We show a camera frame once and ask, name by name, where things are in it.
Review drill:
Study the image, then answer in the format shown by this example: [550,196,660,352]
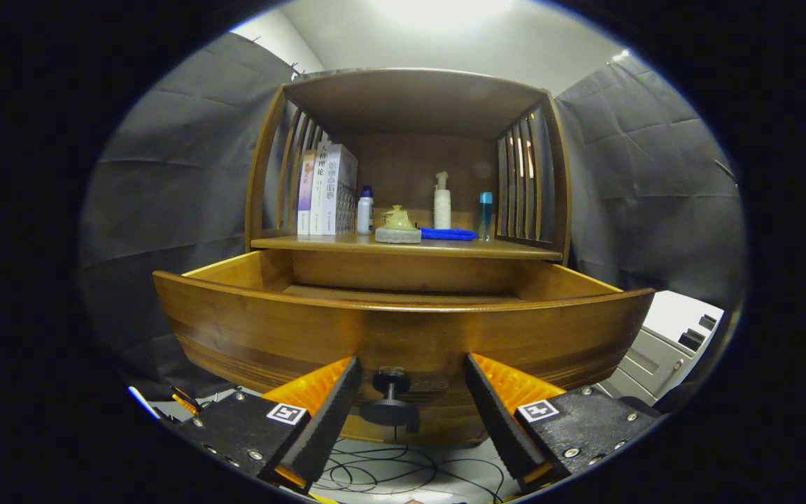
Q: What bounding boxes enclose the black drawer knob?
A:
[360,367,421,431]

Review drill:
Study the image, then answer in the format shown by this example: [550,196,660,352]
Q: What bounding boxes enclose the wooden countertop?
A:
[250,233,563,261]

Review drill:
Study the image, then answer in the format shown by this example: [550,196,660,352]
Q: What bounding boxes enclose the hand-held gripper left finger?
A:
[165,355,362,494]

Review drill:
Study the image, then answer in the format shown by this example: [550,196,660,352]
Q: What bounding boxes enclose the thin white book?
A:
[309,142,330,236]

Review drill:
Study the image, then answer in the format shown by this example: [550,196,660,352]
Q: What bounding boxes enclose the white drawer unit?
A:
[595,290,724,407]

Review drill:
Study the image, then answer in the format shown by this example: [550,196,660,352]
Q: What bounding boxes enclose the pale green ceramic ornament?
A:
[374,204,423,244]

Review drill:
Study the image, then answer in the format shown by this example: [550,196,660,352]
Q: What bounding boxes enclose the wooden cabinet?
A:
[244,68,573,449]

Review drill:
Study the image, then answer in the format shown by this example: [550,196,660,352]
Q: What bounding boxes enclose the large ceiling light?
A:
[368,0,516,29]

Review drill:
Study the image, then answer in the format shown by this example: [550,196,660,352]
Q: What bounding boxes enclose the purple spine book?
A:
[297,149,317,236]

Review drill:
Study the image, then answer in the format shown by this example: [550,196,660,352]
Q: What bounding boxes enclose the white pump bottle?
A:
[434,171,452,230]

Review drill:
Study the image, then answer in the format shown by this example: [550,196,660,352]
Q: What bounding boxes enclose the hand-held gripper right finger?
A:
[463,353,670,492]

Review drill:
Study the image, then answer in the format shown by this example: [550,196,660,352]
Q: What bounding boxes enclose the white grey patterned book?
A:
[321,144,359,236]

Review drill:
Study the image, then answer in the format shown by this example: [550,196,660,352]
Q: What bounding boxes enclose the white bottle blue cap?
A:
[357,185,374,236]

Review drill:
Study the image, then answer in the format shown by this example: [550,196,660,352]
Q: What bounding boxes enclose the blue folded cloth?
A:
[420,227,479,242]

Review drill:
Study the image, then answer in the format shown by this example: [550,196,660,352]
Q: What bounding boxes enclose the black floor cables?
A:
[312,441,509,503]

